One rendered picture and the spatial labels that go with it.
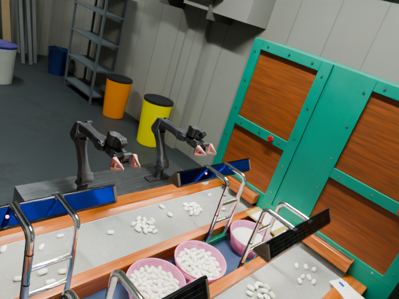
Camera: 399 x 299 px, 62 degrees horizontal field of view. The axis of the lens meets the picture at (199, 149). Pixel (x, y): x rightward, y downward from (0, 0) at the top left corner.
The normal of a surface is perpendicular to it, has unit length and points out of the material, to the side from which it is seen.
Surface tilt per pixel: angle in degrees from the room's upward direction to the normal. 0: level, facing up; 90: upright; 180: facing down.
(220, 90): 90
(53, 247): 0
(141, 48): 90
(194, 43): 90
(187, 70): 90
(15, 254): 0
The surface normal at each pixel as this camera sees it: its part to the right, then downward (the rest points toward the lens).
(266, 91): -0.68, 0.09
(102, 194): 0.72, -0.07
